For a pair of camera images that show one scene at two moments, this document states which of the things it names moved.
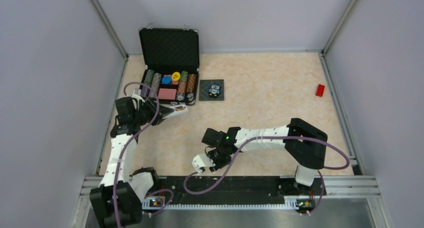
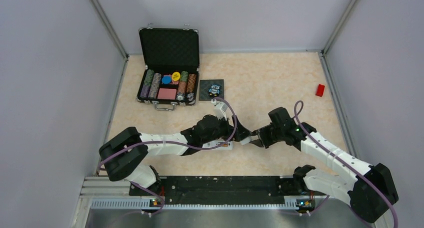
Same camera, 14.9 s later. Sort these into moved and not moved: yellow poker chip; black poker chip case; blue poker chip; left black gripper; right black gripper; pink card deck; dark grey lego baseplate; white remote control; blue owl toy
Moved: left black gripper; white remote control; right black gripper
Not moved: pink card deck; black poker chip case; blue poker chip; blue owl toy; dark grey lego baseplate; yellow poker chip
